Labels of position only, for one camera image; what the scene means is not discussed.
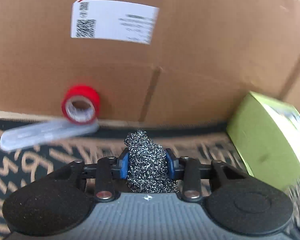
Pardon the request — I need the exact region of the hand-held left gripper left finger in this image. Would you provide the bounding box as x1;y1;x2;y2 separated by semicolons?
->
70;149;130;202

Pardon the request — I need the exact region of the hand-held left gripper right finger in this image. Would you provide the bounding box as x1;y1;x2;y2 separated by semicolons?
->
165;148;248;203

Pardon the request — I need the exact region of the steel wool scourer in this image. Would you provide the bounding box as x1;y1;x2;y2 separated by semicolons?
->
123;129;181;194

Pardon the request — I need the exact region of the light green cardboard box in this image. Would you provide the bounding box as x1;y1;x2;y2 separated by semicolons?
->
226;91;300;192

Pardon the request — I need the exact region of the red tape roll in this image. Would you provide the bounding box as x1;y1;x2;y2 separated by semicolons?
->
60;85;101;125

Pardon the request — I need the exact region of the clear plastic tube case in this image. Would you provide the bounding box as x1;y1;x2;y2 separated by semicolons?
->
0;118;99;152

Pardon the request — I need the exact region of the black letter-print mat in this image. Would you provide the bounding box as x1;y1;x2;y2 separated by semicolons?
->
0;116;300;238

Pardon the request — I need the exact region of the large cardboard box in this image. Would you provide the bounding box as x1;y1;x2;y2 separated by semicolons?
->
0;0;300;128

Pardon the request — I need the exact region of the white shipping label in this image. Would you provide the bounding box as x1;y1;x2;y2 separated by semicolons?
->
70;0;160;45

